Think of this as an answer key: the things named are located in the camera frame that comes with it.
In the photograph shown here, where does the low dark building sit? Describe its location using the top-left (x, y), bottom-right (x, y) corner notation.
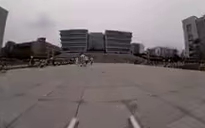
top-left (2, 37), bottom-right (62, 60)

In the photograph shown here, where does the grey paved plaza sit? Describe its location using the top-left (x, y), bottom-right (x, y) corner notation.
top-left (0, 62), bottom-right (205, 128)

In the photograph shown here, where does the pale tall building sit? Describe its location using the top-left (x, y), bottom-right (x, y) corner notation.
top-left (181, 10), bottom-right (205, 60)

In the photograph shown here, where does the wide layered grey building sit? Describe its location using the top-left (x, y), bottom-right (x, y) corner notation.
top-left (58, 28), bottom-right (134, 55)

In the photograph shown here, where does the robot's own part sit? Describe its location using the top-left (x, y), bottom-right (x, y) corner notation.
top-left (66, 117), bottom-right (78, 128)
top-left (128, 115), bottom-right (141, 128)

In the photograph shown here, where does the group of people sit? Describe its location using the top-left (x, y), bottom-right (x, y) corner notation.
top-left (74, 53), bottom-right (95, 68)

